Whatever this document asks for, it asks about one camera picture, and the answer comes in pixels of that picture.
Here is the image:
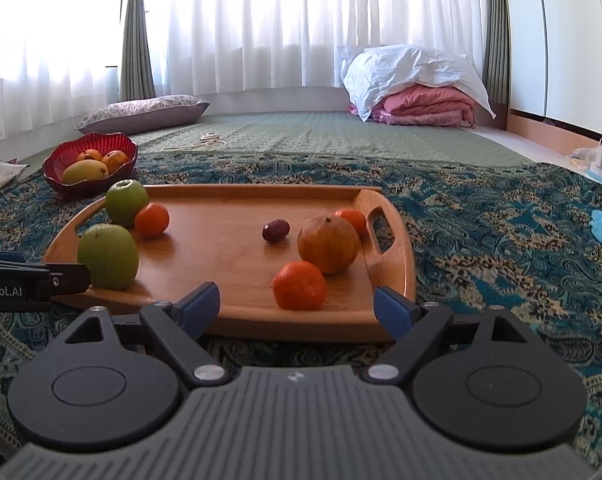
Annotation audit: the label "small orange tangerine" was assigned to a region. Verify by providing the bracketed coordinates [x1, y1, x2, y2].
[134, 202, 171, 239]
[334, 209, 368, 237]
[271, 260, 328, 311]

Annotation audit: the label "beige scissors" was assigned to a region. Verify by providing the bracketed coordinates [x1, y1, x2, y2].
[162, 131, 230, 153]

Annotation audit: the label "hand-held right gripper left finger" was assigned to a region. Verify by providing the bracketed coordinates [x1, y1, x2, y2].
[51, 281, 232, 390]

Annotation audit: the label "green quilted bedspread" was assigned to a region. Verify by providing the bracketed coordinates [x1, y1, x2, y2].
[18, 110, 536, 168]

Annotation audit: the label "green curtain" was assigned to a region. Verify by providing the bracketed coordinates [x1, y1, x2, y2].
[118, 0, 157, 102]
[483, 0, 512, 106]

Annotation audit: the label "red scalloped bowl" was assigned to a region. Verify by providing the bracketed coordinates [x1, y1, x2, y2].
[42, 132, 138, 200]

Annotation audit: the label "white wardrobe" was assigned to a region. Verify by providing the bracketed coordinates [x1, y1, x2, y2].
[498, 0, 602, 156]

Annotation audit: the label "large orange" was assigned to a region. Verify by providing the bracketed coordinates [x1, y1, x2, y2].
[297, 215, 360, 275]

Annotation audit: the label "dull green apple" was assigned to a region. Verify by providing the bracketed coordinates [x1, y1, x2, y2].
[77, 224, 140, 291]

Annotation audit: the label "wooden tray with handles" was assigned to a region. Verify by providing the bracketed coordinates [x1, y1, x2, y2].
[40, 183, 417, 345]

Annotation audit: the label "dark red date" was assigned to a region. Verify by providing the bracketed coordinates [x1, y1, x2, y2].
[262, 219, 291, 244]

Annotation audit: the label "yellow mango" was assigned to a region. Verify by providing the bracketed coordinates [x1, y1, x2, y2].
[61, 158, 109, 185]

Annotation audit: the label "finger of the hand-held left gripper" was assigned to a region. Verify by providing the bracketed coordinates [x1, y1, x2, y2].
[0, 249, 51, 275]
[48, 261, 91, 296]

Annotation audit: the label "folded pink blanket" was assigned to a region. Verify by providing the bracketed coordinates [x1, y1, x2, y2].
[347, 85, 476, 129]

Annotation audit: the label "white and pink bedding pile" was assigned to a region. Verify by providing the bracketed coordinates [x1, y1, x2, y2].
[341, 44, 496, 122]

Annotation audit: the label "bright green apple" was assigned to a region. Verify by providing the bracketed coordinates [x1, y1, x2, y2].
[104, 179, 150, 228]

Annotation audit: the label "teal paisley blanket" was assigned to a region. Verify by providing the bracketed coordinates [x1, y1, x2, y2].
[0, 150, 602, 466]

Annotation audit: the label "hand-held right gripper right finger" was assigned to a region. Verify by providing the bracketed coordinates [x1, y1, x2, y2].
[362, 285, 544, 387]

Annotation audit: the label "white sheer curtain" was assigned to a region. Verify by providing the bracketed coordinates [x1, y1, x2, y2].
[151, 0, 492, 96]
[0, 0, 124, 146]

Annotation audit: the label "floral grey pillow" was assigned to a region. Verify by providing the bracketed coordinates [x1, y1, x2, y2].
[76, 95, 211, 136]

